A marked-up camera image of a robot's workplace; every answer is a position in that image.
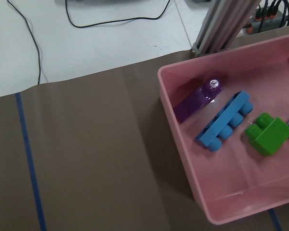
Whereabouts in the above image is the aluminium frame post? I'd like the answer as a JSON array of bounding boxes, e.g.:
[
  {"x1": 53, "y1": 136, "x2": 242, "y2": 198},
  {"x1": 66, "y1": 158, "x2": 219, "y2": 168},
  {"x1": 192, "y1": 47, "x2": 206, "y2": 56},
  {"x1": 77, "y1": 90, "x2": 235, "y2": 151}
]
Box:
[{"x1": 191, "y1": 0, "x2": 260, "y2": 57}]

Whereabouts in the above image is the purple block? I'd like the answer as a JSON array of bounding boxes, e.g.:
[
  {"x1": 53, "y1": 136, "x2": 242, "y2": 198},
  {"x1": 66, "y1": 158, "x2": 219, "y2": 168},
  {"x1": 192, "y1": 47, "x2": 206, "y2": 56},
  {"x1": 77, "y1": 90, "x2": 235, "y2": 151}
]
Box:
[{"x1": 173, "y1": 78, "x2": 223, "y2": 124}]

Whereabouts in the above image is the pink plastic box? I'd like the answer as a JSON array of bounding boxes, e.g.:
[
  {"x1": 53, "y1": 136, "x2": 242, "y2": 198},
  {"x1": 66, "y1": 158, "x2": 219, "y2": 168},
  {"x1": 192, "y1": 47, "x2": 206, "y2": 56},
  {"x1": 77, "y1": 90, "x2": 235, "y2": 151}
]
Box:
[{"x1": 158, "y1": 35, "x2": 289, "y2": 225}]

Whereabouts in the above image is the long blue block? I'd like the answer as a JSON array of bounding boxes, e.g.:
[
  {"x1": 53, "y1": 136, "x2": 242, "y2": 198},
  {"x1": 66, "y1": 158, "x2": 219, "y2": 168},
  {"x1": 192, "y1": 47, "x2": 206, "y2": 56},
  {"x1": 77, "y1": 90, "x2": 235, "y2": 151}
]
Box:
[{"x1": 194, "y1": 90, "x2": 253, "y2": 152}]

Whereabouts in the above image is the green block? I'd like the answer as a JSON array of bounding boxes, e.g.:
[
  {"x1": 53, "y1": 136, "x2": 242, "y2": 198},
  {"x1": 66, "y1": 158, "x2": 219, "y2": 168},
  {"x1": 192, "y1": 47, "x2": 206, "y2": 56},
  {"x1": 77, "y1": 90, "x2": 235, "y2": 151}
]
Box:
[{"x1": 244, "y1": 113, "x2": 289, "y2": 156}]

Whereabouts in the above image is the black power strip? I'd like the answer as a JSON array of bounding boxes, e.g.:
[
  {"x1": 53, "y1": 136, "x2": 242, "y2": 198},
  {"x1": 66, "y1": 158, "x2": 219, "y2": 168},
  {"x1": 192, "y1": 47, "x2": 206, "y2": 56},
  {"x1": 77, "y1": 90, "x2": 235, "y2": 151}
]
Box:
[{"x1": 243, "y1": 0, "x2": 289, "y2": 35}]

